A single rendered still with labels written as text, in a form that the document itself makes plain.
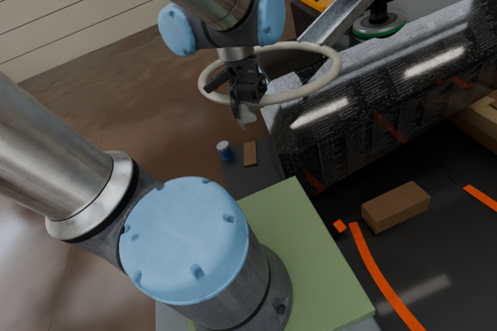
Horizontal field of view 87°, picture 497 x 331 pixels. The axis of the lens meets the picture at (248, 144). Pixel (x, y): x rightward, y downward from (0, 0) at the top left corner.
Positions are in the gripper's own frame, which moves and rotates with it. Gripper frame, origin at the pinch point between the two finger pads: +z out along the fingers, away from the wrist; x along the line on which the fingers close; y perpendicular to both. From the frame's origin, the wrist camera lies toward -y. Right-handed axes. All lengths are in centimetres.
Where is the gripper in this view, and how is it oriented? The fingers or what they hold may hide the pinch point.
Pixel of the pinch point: (245, 121)
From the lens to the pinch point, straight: 78.3
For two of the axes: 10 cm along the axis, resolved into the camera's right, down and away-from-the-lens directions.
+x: 3.7, -6.4, 6.7
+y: 9.1, 0.9, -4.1
